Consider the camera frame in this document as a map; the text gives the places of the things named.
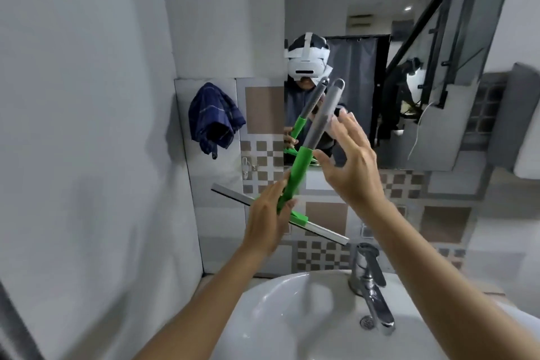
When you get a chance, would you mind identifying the metal wall hook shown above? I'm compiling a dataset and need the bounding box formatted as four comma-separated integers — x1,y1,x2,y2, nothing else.
240,156,259,180

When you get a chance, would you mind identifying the grey wall-mounted unit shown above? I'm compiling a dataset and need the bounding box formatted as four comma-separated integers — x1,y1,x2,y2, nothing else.
486,61,540,181

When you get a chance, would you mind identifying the green and grey window squeegee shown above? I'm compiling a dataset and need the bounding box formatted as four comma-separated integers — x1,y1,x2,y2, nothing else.
210,78,351,246

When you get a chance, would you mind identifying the person's left forearm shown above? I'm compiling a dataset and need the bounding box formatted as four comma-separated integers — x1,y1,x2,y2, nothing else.
134,242,277,360

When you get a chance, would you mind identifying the person's right hand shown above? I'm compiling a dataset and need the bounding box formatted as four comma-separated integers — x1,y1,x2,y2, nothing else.
312,111,387,215

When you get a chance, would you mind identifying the person's left hand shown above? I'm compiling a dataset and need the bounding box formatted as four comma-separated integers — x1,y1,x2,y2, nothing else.
243,172,298,261

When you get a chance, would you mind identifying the person's right forearm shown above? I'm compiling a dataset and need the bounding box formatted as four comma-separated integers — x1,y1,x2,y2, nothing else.
356,197,540,360

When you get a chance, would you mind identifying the wall mirror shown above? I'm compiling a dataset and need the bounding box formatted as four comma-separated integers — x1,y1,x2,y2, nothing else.
283,0,522,172

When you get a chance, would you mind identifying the blue checked cloth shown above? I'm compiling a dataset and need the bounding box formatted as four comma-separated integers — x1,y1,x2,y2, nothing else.
188,82,247,160

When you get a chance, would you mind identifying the chrome sink faucet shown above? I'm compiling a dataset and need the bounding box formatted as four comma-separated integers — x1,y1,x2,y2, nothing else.
348,242,396,336

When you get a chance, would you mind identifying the white ceramic sink basin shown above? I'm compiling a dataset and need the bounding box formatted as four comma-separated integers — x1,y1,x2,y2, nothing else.
202,269,540,360

